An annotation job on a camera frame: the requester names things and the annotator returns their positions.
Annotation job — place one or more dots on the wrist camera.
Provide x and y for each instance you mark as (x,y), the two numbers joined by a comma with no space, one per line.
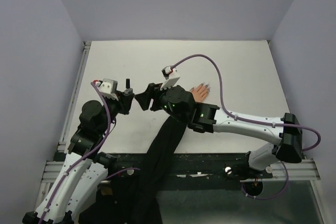
(108,88)
(171,77)

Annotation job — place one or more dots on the glitter nail polish bottle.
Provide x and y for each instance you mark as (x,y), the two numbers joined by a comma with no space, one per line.
(128,92)

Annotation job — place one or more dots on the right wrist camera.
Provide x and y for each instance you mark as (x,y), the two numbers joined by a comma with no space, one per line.
(171,77)

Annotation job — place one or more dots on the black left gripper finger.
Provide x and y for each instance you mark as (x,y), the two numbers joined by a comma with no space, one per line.
(128,102)
(124,102)

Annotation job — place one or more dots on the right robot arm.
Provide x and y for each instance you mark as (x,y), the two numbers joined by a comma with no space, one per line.
(282,135)

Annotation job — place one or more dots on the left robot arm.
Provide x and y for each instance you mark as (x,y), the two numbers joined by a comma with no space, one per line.
(84,166)

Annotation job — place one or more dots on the black sleeve forearm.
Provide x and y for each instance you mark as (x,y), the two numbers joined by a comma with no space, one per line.
(137,195)

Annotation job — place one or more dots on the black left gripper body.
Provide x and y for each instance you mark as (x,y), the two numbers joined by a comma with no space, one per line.
(115,106)

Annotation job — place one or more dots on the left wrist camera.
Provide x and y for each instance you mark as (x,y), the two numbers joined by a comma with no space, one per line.
(108,88)

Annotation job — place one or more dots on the mannequin hand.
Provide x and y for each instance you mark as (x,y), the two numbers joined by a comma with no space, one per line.
(201,92)

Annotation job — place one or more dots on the aluminium rail frame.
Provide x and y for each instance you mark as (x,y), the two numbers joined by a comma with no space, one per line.
(251,85)

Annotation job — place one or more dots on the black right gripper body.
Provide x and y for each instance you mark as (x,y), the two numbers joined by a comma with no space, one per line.
(159,99)

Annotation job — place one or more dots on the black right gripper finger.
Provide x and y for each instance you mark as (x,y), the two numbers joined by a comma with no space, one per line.
(147,95)
(145,103)

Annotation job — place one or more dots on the metal sheet panel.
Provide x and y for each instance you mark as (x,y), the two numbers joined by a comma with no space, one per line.
(296,205)

